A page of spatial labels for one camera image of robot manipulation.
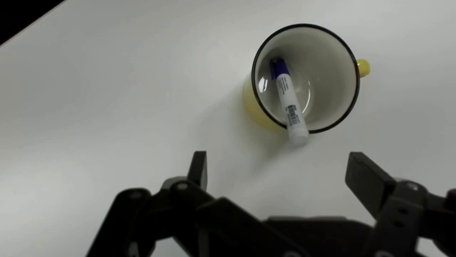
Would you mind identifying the yellow enamel cup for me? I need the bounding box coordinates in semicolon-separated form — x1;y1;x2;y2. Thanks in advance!
242;23;369;134

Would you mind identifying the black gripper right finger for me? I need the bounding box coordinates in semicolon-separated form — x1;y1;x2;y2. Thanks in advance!
345;151;456;257

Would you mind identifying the white marker with blue cap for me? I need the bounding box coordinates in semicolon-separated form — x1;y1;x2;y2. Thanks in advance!
269;59;309;146

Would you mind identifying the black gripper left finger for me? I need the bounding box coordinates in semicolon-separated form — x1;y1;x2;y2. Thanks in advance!
87;151;305;257

